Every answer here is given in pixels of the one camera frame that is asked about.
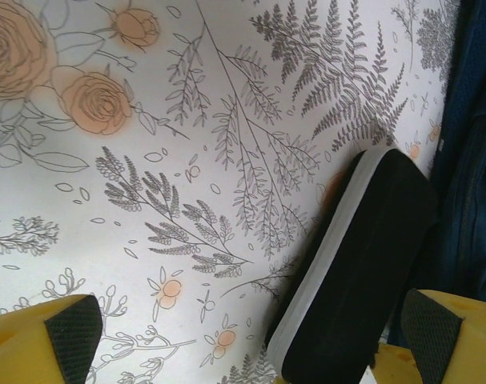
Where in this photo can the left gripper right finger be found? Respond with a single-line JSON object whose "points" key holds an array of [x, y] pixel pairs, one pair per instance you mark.
{"points": [[459, 348]]}

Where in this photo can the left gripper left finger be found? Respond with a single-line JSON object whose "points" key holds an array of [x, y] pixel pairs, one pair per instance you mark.
{"points": [[34, 344]]}

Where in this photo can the navy blue backpack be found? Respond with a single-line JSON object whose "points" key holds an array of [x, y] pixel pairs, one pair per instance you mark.
{"points": [[475, 160]]}

